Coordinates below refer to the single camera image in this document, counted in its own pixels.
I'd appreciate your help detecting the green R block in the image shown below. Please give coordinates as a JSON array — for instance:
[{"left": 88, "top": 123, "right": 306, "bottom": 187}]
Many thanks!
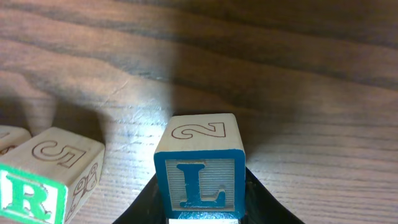
[{"left": 1, "top": 127, "right": 105, "bottom": 224}]

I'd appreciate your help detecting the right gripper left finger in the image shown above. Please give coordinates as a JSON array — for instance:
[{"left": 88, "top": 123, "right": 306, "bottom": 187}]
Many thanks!
[{"left": 113, "top": 175, "right": 165, "bottom": 224}]

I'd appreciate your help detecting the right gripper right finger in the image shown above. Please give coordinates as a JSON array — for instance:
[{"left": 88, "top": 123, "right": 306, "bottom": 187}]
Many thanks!
[{"left": 242, "top": 168, "right": 304, "bottom": 224}]

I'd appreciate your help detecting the yellow O block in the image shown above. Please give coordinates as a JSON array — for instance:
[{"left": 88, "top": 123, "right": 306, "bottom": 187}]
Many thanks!
[{"left": 0, "top": 125, "right": 32, "bottom": 156}]

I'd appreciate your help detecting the blue L block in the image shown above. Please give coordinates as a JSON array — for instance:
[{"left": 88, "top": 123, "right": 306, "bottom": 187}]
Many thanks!
[{"left": 154, "top": 113, "right": 246, "bottom": 219}]

